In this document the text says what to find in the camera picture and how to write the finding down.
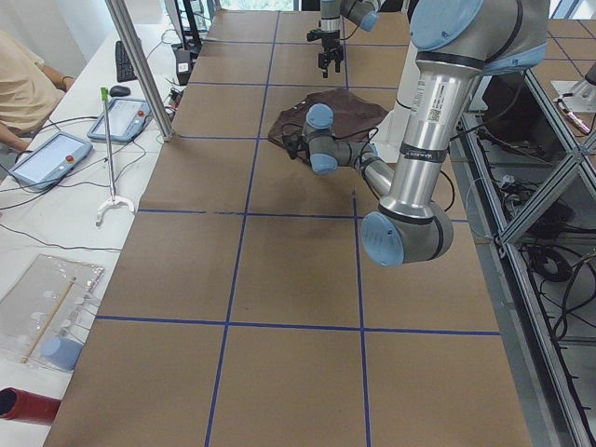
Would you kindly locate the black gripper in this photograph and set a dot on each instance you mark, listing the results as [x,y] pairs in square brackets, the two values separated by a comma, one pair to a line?
[304,145]
[329,45]

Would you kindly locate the dark brown t-shirt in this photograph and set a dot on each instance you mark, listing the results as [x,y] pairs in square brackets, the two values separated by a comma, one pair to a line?
[336,124]

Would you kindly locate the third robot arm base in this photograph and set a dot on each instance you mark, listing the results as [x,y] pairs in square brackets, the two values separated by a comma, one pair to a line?
[577,96]

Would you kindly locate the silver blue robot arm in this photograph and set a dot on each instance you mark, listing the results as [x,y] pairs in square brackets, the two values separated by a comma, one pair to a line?
[364,14]
[456,43]

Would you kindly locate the far teach pendant tablet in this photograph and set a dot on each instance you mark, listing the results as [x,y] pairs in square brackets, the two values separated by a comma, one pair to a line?
[127,119]

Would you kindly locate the teach pendant tablet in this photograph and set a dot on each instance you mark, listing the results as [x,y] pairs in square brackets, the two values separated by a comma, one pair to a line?
[127,119]
[50,162]

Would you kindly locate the black keyboard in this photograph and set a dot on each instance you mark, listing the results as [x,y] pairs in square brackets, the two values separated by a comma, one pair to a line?
[123,66]

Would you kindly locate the black computer mouse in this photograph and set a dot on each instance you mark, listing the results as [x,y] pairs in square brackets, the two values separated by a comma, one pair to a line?
[119,91]

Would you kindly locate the near teach pendant tablet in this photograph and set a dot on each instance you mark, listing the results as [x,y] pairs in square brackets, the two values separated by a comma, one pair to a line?
[50,162]

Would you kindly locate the person in beige shirt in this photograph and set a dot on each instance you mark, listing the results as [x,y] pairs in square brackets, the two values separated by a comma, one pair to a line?
[30,91]

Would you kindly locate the wooden stick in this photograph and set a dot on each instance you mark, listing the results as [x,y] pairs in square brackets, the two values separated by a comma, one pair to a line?
[50,316]

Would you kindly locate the blue plastic cup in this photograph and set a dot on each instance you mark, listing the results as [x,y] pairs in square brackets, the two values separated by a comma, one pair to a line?
[62,352]

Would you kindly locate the clear plastic tray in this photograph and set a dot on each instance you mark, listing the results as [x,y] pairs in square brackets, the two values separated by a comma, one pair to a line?
[26,305]

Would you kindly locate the red cylinder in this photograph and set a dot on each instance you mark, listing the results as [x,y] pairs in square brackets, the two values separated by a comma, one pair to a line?
[28,407]

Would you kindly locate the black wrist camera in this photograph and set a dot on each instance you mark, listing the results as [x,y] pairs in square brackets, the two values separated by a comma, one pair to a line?
[292,144]
[314,35]

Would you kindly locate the white pedestal column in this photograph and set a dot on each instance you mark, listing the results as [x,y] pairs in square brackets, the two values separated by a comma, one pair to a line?
[396,120]

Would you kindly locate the green-handled reacher stick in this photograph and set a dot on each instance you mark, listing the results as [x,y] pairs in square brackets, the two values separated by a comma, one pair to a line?
[114,200]

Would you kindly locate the aluminium frame post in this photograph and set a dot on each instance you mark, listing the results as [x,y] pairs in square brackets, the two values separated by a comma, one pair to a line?
[132,43]

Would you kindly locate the aluminium frame side rail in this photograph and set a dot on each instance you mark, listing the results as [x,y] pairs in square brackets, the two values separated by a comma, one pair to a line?
[527,161]

